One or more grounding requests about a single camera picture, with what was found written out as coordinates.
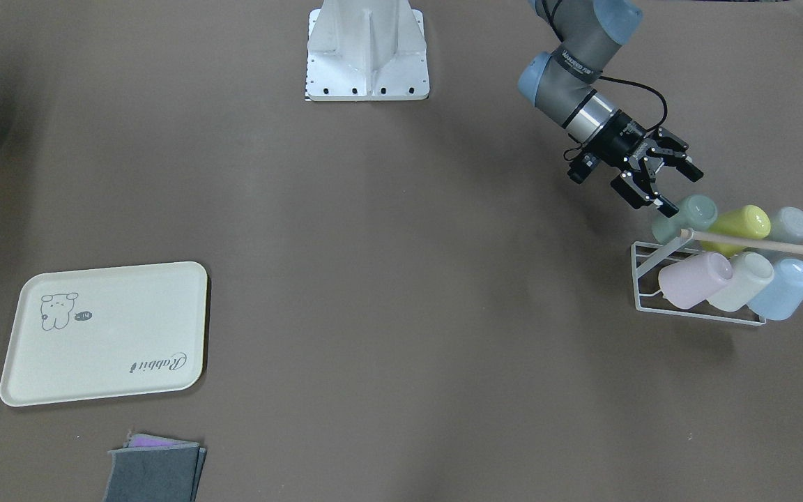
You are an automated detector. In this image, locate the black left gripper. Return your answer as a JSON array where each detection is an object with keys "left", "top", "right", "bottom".
[{"left": 583, "top": 112, "right": 705, "bottom": 218}]

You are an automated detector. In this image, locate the green cup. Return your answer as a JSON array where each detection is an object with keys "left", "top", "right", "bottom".
[{"left": 651, "top": 194, "right": 718, "bottom": 245}]

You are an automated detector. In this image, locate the white wire cup rack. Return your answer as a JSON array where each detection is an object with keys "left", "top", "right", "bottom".
[{"left": 629, "top": 229, "right": 803, "bottom": 326}]

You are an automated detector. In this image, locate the cream rabbit tray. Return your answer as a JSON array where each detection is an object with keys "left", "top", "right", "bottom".
[{"left": 0, "top": 261, "right": 209, "bottom": 407}]

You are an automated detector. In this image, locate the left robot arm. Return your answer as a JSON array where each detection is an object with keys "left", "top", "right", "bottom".
[{"left": 517, "top": 1, "right": 703, "bottom": 218}]

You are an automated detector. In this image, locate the yellow cup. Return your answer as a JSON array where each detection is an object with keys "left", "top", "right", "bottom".
[{"left": 701, "top": 204, "right": 772, "bottom": 258}]

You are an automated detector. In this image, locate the pink cup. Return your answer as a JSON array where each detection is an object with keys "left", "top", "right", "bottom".
[{"left": 657, "top": 252, "right": 734, "bottom": 310}]

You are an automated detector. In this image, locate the cream cup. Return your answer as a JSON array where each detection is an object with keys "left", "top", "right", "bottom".
[{"left": 707, "top": 252, "right": 774, "bottom": 312}]

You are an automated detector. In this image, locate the grey cup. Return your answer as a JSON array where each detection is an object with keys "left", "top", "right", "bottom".
[{"left": 764, "top": 206, "right": 803, "bottom": 244}]

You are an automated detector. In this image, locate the light blue cup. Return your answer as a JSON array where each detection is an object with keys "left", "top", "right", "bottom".
[{"left": 747, "top": 258, "right": 803, "bottom": 321}]

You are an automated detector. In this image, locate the grey folded cloth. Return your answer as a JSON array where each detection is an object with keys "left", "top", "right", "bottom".
[{"left": 103, "top": 433, "right": 207, "bottom": 501}]

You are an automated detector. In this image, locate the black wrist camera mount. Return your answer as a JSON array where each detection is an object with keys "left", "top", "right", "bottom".
[{"left": 567, "top": 151, "right": 600, "bottom": 184}]

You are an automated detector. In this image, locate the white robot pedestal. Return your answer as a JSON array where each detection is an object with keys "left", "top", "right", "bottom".
[{"left": 304, "top": 1, "right": 431, "bottom": 102}]

